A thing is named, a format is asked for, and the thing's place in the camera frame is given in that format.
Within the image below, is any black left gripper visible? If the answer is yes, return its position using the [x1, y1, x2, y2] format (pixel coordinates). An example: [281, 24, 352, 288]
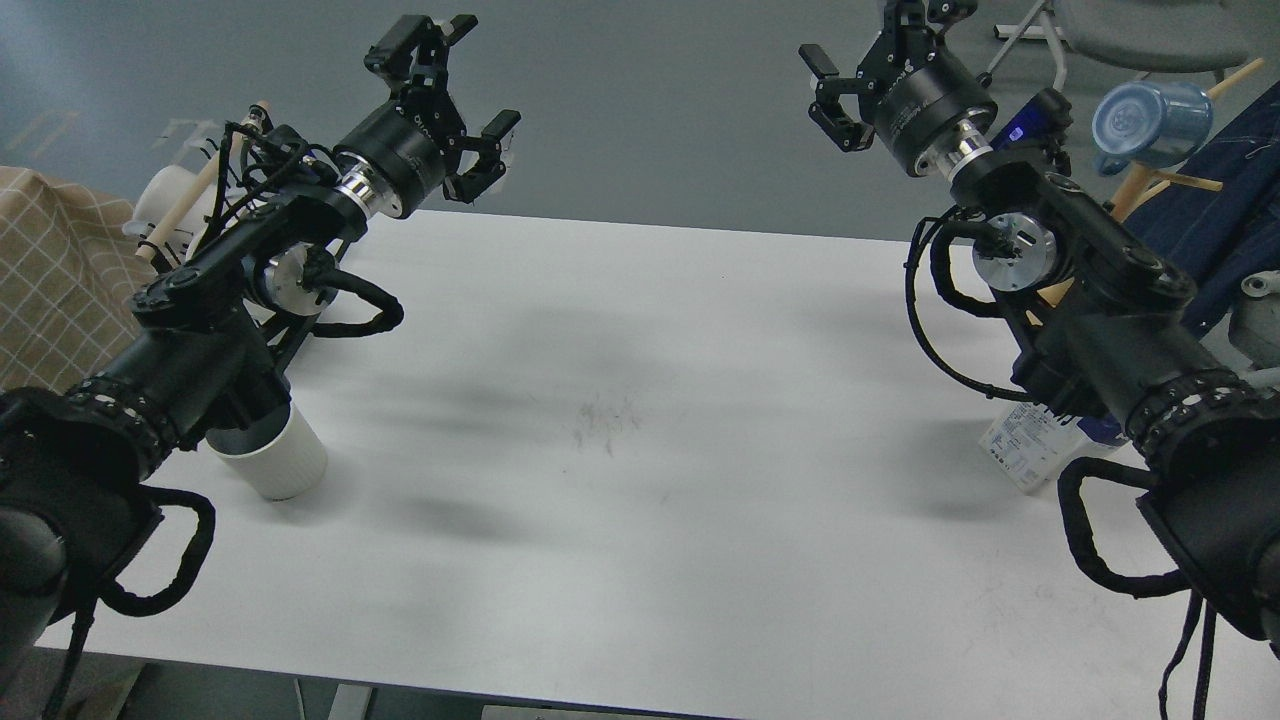
[338, 14, 522, 219]

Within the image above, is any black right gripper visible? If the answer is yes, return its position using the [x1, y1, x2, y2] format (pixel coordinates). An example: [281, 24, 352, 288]
[797, 1, 998, 177]

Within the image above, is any white ribbed mug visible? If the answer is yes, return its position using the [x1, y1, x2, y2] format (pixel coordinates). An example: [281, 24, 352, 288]
[205, 401, 329, 502]

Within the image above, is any blue white milk carton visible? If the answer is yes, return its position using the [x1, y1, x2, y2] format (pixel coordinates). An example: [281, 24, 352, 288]
[978, 404, 1128, 495]

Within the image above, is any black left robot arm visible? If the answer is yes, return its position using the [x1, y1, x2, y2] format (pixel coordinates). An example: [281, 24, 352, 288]
[3, 14, 521, 719]

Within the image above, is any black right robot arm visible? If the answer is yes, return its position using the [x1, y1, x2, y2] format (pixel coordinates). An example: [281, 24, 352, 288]
[797, 1, 1279, 719]

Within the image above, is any white mug rear on rack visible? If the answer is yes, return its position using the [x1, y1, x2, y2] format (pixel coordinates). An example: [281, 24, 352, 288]
[122, 165, 216, 273]

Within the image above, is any blue mug on tree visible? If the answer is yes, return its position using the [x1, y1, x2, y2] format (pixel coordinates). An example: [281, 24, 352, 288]
[1091, 81, 1215, 176]

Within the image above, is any wooden mug tree stand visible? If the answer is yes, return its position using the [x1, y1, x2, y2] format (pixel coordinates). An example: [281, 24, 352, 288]
[1038, 58, 1265, 306]

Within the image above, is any grey office chair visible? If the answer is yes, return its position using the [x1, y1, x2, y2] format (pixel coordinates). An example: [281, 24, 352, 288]
[979, 1, 1253, 91]

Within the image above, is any dark blue denim cloth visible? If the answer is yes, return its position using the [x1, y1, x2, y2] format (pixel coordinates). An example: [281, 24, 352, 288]
[1123, 85, 1279, 338]

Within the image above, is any beige checkered cloth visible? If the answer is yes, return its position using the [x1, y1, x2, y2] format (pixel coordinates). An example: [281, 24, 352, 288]
[1, 167, 155, 392]

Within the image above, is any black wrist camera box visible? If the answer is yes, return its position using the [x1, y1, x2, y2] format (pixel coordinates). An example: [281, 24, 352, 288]
[989, 87, 1073, 177]

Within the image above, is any black wire cup rack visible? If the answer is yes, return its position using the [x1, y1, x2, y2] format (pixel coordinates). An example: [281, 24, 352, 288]
[180, 120, 340, 372]

